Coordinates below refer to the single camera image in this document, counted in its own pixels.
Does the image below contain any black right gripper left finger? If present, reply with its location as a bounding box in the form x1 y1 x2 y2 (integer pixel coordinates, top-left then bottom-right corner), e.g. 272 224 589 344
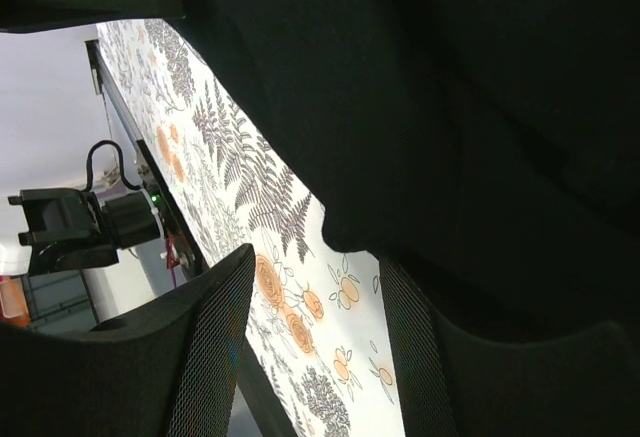
1 244 255 436

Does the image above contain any floral patterned table mat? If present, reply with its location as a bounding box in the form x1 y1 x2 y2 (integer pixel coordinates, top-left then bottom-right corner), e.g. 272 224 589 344
97 20 404 436

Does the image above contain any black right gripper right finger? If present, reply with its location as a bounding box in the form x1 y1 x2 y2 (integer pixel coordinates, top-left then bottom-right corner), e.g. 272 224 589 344
379 259 639 436

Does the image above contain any black t-shirt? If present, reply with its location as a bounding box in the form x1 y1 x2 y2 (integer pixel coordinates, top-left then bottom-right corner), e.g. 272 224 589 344
1 0 639 342

